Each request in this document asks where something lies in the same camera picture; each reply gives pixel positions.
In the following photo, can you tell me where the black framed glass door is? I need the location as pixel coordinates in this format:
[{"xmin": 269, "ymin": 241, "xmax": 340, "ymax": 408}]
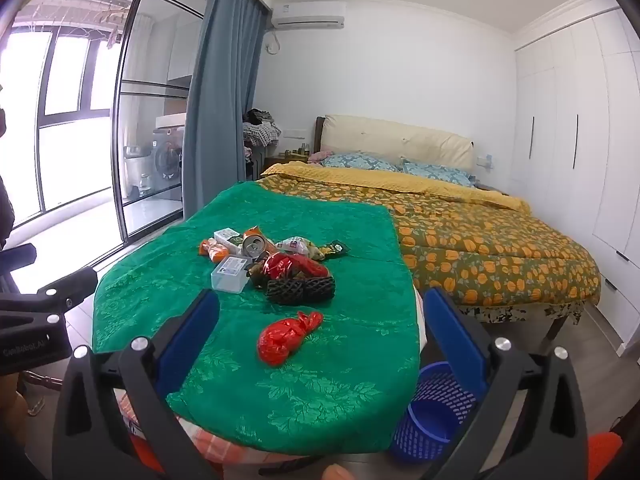
[{"xmin": 0, "ymin": 0, "xmax": 211, "ymax": 261}]

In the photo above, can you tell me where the grey washing machine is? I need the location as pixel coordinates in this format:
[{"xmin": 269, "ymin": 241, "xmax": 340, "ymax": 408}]
[{"xmin": 151, "ymin": 127, "xmax": 186, "ymax": 182}]

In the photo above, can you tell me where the crushed drink can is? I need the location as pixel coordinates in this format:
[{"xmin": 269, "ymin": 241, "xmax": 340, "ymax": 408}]
[{"xmin": 241, "ymin": 234, "xmax": 268, "ymax": 260}]

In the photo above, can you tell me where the leaf print bed sheet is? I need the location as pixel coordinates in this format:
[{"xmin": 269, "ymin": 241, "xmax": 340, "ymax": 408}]
[{"xmin": 460, "ymin": 300, "xmax": 586, "ymax": 327}]

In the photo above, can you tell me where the black foam net sleeve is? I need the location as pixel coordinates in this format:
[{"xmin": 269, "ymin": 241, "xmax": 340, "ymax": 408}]
[{"xmin": 265, "ymin": 276, "xmax": 337, "ymax": 306}]

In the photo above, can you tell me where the grey blue curtain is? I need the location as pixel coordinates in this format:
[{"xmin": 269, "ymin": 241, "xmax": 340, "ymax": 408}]
[{"xmin": 181, "ymin": 0, "xmax": 271, "ymax": 222}]

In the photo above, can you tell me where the white wardrobe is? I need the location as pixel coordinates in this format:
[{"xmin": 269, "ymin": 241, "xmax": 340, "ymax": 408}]
[{"xmin": 514, "ymin": 0, "xmax": 640, "ymax": 361}]

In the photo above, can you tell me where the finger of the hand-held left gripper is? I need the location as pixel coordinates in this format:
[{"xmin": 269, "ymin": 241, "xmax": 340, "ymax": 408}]
[
  {"xmin": 20, "ymin": 266, "xmax": 99, "ymax": 322},
  {"xmin": 0, "ymin": 242, "xmax": 38, "ymax": 267}
]

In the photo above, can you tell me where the orange snack wrapper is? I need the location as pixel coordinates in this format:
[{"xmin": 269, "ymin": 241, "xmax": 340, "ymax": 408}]
[{"xmin": 199, "ymin": 238, "xmax": 226, "ymax": 263}]

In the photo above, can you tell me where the white small carton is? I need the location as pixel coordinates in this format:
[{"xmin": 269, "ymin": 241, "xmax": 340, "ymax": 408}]
[{"xmin": 213, "ymin": 228, "xmax": 243, "ymax": 253}]

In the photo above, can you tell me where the red crumpled plastic bag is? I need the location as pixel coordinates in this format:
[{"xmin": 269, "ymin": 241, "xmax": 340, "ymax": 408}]
[{"xmin": 260, "ymin": 252, "xmax": 331, "ymax": 281}]

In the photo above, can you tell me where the green patterned cloth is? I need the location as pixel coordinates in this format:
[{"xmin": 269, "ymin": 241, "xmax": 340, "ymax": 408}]
[{"xmin": 91, "ymin": 180, "xmax": 422, "ymax": 457}]

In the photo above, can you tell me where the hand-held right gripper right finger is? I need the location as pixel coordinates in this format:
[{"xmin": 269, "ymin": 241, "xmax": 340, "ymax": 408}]
[{"xmin": 424, "ymin": 287, "xmax": 588, "ymax": 480}]

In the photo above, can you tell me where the bed with orange floral quilt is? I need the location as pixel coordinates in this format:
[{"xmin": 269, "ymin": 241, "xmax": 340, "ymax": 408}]
[{"xmin": 260, "ymin": 161, "xmax": 601, "ymax": 313}]

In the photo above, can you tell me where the pile of clothes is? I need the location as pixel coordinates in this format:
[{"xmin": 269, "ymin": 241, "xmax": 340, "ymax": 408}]
[{"xmin": 242, "ymin": 108, "xmax": 282, "ymax": 162}]

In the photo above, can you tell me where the blue plastic basket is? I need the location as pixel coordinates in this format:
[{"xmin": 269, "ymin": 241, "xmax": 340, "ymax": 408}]
[{"xmin": 390, "ymin": 361, "xmax": 482, "ymax": 463}]

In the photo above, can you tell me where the clear plastic box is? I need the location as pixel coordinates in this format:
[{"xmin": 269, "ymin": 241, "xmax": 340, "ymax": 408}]
[{"xmin": 210, "ymin": 255, "xmax": 251, "ymax": 294}]

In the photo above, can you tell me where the white crinkled snack packet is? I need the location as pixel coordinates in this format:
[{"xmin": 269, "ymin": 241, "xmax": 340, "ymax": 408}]
[{"xmin": 275, "ymin": 236, "xmax": 313, "ymax": 257}]

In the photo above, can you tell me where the red knotted plastic bag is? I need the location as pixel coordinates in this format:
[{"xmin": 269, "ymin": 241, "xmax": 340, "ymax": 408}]
[{"xmin": 257, "ymin": 311, "xmax": 324, "ymax": 367}]

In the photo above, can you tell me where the pink striped cloth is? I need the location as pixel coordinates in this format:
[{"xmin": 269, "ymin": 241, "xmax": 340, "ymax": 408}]
[{"xmin": 114, "ymin": 390, "xmax": 323, "ymax": 467}]

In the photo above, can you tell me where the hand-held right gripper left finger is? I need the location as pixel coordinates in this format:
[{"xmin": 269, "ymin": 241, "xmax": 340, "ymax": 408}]
[{"xmin": 52, "ymin": 289, "xmax": 223, "ymax": 480}]

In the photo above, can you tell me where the white air conditioner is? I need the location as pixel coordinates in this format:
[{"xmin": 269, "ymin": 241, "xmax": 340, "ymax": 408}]
[{"xmin": 271, "ymin": 1, "xmax": 347, "ymax": 30}]

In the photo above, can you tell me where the ceiling drying rack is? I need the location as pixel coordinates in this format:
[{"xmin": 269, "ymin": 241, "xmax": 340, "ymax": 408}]
[{"xmin": 27, "ymin": 0, "xmax": 132, "ymax": 43}]

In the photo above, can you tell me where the wooden nightstand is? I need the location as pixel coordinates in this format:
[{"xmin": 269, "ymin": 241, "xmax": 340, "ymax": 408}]
[{"xmin": 264, "ymin": 144, "xmax": 315, "ymax": 173}]

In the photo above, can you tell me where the cream padded headboard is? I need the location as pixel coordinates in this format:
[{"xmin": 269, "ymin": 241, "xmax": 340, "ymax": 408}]
[{"xmin": 315, "ymin": 115, "xmax": 476, "ymax": 172}]

